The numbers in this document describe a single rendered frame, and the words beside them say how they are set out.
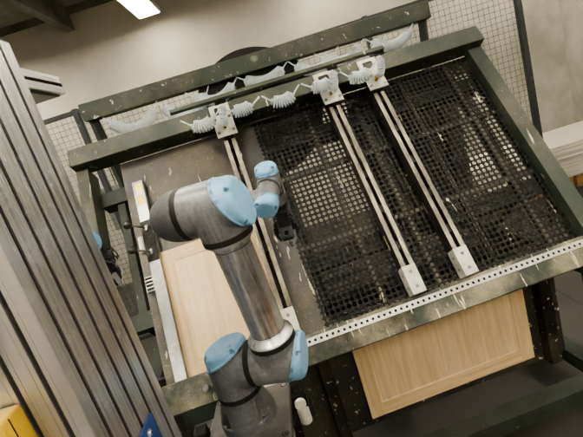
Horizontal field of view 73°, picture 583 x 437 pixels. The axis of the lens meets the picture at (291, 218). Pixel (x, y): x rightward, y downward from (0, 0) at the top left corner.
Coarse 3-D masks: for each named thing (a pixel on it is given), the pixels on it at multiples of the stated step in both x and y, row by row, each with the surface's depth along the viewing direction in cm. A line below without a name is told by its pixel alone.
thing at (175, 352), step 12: (144, 192) 191; (144, 204) 189; (144, 216) 187; (156, 240) 184; (156, 264) 178; (156, 276) 176; (156, 288) 174; (168, 300) 172; (168, 312) 170; (168, 324) 169; (168, 336) 167; (168, 348) 165; (180, 348) 166; (180, 360) 163; (180, 372) 162
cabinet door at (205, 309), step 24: (168, 264) 180; (192, 264) 180; (216, 264) 179; (168, 288) 176; (192, 288) 176; (216, 288) 176; (192, 312) 172; (216, 312) 172; (240, 312) 172; (192, 336) 168; (216, 336) 168; (192, 360) 165
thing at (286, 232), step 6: (282, 210) 136; (276, 216) 135; (282, 216) 135; (288, 216) 135; (282, 222) 134; (288, 222) 134; (282, 228) 134; (288, 228) 133; (282, 234) 133; (288, 234) 132
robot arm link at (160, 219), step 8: (168, 192) 84; (160, 200) 83; (152, 208) 85; (160, 208) 82; (152, 216) 84; (160, 216) 82; (168, 216) 81; (152, 224) 84; (160, 224) 82; (168, 224) 81; (160, 232) 84; (168, 232) 82; (176, 232) 82; (168, 240) 86; (176, 240) 85; (184, 240) 85
